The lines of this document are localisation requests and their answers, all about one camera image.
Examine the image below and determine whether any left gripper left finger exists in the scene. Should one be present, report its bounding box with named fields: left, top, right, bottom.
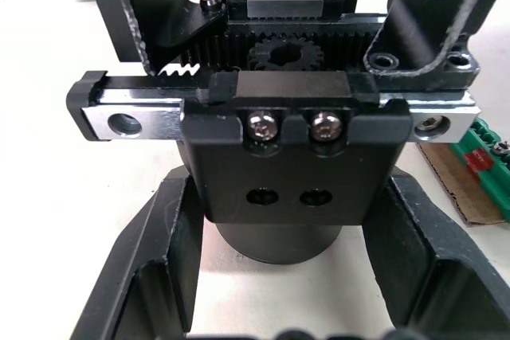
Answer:
left=69, top=166, right=206, bottom=340

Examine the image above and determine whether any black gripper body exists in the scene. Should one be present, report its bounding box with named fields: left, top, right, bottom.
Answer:
left=65, top=0, right=483, bottom=265

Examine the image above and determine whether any green and brown screw box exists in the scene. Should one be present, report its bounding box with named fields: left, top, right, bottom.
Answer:
left=418, top=116, right=510, bottom=225

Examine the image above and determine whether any black finger piece blue tape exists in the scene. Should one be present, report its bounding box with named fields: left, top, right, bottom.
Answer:
left=361, top=0, right=510, bottom=78

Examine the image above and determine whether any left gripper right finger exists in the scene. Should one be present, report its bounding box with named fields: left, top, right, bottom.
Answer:
left=360, top=174, right=510, bottom=340

